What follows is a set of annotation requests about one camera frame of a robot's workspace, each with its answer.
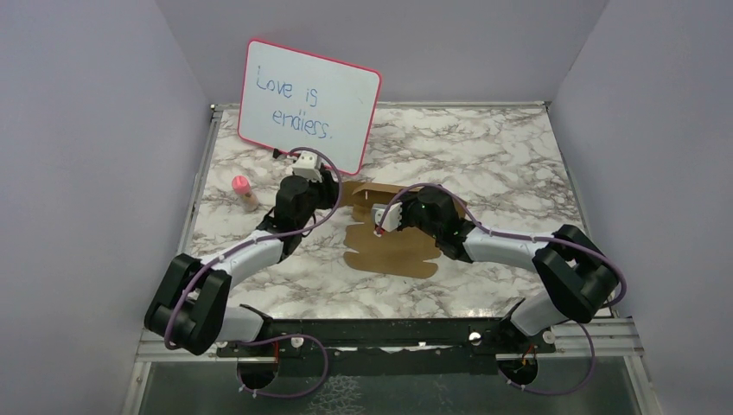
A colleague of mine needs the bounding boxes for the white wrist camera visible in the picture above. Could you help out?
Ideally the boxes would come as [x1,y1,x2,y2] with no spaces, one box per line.
[371,202,402,236]
[292,152,322,182]

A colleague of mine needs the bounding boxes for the brown cardboard box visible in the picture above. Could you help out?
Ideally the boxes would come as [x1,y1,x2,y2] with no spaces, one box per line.
[341,182,442,279]

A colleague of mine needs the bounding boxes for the aluminium front frame rail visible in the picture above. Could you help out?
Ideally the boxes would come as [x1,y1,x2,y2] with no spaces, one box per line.
[134,318,646,363]

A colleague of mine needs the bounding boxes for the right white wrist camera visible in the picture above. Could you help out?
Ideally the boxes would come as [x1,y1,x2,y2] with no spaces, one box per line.
[371,202,402,236]

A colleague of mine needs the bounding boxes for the pink capped small bottle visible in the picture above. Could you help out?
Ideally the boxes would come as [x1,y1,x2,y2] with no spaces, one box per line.
[231,176,259,212]

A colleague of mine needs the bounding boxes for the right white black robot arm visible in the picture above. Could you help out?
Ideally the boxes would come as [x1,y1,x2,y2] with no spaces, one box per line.
[379,183,627,352]

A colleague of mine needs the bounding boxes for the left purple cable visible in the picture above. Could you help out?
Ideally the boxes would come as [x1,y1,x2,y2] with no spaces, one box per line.
[163,147,343,400]

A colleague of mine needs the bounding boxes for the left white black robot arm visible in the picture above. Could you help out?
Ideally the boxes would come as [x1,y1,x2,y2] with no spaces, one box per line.
[143,167,343,355]

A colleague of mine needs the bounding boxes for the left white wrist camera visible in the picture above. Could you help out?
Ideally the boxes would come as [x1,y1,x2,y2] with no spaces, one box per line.
[292,152,322,182]

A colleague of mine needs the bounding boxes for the pink framed whiteboard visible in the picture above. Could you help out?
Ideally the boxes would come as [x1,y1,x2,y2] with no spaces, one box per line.
[237,39,382,176]

